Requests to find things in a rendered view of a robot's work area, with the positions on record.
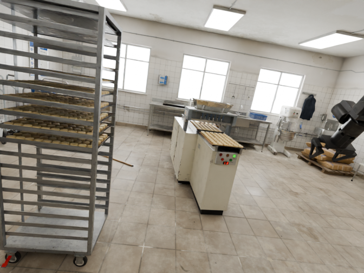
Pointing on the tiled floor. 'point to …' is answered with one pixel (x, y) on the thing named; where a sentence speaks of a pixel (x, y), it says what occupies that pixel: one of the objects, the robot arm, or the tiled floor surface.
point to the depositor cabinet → (182, 150)
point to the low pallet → (325, 167)
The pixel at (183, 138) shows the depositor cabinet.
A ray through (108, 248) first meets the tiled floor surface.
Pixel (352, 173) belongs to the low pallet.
